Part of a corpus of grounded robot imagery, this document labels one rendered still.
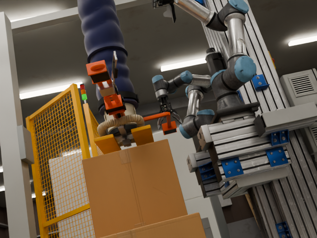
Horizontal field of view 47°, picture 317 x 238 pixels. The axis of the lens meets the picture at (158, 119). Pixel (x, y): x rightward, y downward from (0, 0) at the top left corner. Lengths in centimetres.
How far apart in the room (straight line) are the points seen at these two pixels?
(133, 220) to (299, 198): 88
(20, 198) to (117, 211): 167
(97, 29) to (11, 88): 154
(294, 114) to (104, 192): 93
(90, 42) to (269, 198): 130
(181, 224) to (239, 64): 102
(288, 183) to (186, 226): 111
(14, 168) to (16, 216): 39
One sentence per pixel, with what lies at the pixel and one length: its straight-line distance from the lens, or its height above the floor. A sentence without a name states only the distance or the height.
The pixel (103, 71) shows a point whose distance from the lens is 143.
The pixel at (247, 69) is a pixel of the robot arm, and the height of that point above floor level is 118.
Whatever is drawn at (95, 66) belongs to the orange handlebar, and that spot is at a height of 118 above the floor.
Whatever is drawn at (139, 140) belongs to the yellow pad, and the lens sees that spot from 197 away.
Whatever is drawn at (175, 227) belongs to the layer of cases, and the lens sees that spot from 100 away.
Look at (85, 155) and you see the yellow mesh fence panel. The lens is 318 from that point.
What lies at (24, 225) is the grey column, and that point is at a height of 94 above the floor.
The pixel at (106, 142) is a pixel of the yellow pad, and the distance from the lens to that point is 188.
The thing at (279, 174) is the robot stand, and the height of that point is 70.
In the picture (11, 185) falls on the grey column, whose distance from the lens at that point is 324.
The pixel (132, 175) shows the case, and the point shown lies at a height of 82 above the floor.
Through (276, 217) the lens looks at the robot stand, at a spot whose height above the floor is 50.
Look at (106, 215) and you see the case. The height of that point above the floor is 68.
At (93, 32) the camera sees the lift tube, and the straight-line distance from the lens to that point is 218.
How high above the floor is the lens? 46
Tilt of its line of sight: 20 degrees up
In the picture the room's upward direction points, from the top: 15 degrees counter-clockwise
